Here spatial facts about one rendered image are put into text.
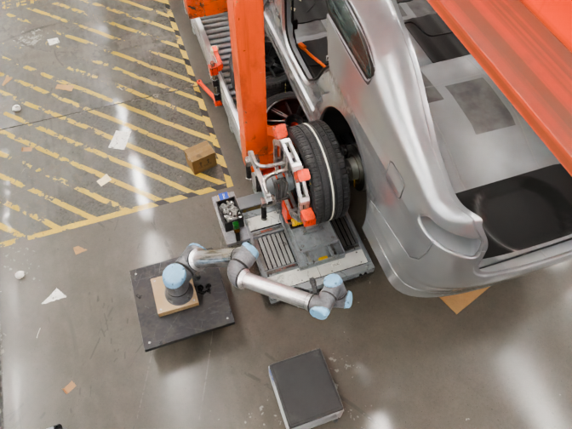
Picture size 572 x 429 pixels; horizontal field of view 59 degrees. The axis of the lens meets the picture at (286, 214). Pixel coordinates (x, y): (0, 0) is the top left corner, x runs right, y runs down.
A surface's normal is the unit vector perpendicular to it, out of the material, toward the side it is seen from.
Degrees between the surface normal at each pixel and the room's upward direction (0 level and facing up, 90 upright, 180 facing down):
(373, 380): 0
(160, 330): 0
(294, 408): 0
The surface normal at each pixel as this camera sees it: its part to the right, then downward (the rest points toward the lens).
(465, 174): 0.12, -0.25
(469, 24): 0.01, -0.55
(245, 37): 0.32, 0.79
